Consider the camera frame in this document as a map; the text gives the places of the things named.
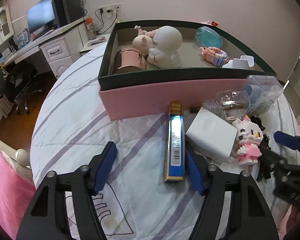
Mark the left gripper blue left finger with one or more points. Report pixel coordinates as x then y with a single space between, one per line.
101 167

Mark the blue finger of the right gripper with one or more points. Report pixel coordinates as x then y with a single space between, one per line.
289 141

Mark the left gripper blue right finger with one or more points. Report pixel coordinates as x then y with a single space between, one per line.
195 168

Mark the blue gold long box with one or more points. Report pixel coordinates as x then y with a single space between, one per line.
174 166

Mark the black hair clip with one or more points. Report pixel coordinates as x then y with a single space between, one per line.
262 134

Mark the white square box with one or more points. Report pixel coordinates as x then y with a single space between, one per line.
211 136

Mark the pink block cat figure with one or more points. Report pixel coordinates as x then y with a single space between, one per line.
249 137

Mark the clear plastic card box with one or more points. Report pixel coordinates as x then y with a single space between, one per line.
263 91

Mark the clear glass bottle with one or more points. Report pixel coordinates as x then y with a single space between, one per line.
232 104

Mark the white plastic holder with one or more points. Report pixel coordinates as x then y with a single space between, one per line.
244 62

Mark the rose gold metal canister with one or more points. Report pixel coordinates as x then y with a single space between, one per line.
128 60

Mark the pastel block toy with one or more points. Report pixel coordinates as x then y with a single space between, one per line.
214 56

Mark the pink piglet figurine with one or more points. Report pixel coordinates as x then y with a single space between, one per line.
144 40

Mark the white round figurine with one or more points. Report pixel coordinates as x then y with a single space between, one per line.
167 40

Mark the teal round case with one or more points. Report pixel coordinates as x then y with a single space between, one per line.
207 37

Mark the striped white table cloth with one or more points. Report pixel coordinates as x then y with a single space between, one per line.
136 203

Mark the pink bed quilt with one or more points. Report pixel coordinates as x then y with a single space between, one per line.
16 190

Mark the pink black storage box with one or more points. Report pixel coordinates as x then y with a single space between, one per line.
180 72

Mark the black office chair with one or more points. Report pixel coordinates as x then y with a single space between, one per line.
21 83

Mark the white desk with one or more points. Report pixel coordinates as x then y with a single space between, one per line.
60 48

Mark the orange lid bottle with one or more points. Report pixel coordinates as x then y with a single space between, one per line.
90 28

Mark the black computer monitor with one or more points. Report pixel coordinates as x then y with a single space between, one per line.
40 15

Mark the black computer tower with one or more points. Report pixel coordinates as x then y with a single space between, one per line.
67 11

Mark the white glass door cabinet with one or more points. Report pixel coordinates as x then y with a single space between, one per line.
6 29

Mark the wall power outlet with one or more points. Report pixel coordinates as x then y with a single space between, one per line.
111 8

